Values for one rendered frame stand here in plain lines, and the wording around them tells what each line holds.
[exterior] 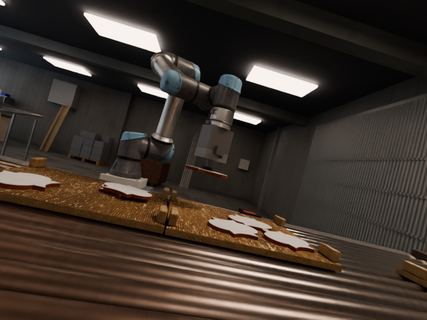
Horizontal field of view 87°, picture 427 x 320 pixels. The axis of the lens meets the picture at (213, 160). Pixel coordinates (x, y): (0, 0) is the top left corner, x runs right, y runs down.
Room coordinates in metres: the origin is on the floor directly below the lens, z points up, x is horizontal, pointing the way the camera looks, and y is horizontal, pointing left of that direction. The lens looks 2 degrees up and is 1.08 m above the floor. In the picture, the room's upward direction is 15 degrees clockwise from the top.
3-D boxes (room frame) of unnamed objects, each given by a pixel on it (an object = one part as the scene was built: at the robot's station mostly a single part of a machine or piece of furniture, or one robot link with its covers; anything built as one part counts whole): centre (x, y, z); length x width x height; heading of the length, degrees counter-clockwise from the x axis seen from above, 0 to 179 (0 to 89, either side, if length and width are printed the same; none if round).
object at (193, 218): (0.66, -0.12, 0.93); 0.41 x 0.35 x 0.02; 100
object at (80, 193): (0.59, 0.29, 0.93); 0.41 x 0.35 x 0.02; 100
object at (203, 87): (0.79, 0.08, 1.31); 0.11 x 0.11 x 0.08; 31
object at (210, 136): (0.71, 0.01, 1.15); 0.10 x 0.09 x 0.16; 34
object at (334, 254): (0.56, -0.33, 0.95); 0.06 x 0.02 x 0.03; 10
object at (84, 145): (8.55, 4.56, 0.55); 1.11 x 0.74 x 1.10; 94
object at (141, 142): (1.15, 0.41, 1.08); 0.13 x 0.12 x 0.14; 121
